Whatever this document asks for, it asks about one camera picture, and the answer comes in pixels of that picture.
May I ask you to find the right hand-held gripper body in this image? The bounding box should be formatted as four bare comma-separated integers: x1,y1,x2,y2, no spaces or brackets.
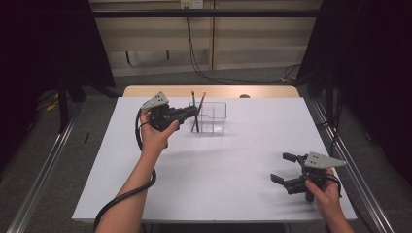
282,151,348,203

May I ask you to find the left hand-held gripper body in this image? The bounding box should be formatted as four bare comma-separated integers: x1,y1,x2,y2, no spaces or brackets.
140,91,179,133

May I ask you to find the black makeup brush silver ferrule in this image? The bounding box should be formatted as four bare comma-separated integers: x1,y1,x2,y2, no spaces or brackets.
190,90,200,134

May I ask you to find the orange-tipped makeup brush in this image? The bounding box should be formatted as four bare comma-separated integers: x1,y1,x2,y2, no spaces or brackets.
191,91,207,133

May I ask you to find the clear plastic divided organizer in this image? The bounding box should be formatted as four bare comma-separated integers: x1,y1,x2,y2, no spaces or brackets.
188,101,227,135

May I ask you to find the person's left hand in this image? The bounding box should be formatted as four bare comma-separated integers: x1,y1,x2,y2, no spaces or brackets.
139,109,180,157

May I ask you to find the person's right hand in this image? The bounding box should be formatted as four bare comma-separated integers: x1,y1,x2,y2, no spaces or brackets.
304,168,342,221

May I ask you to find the white table mat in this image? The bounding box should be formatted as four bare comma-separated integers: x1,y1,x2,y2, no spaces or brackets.
71,96,358,224

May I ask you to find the black metal stand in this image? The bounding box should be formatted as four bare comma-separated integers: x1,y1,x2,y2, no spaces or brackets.
56,76,71,134
325,69,335,123

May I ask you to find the wooden table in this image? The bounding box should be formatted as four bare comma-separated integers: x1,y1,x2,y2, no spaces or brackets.
121,84,300,99

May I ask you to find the black horizontal bar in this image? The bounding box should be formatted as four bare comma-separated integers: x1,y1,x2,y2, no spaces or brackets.
91,9,323,19

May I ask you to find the dark curtain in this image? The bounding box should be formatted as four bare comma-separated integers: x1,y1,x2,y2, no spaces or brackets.
295,0,412,187
0,0,117,169

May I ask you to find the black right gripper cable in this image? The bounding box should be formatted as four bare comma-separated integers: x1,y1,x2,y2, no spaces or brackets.
325,173,343,198

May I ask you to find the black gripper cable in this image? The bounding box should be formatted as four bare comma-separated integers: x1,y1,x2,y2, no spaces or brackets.
325,173,343,198
92,108,157,231

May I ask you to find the aluminium floor rail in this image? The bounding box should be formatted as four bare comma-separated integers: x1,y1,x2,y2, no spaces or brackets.
310,98,395,233
6,106,83,233

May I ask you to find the black wall cable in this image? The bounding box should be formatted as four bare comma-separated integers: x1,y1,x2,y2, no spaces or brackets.
185,8,302,85

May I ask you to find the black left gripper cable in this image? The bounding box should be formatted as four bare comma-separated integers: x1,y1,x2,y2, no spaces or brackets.
92,108,157,231

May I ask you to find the white wall socket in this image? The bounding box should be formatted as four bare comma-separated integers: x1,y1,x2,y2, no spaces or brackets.
180,0,204,10

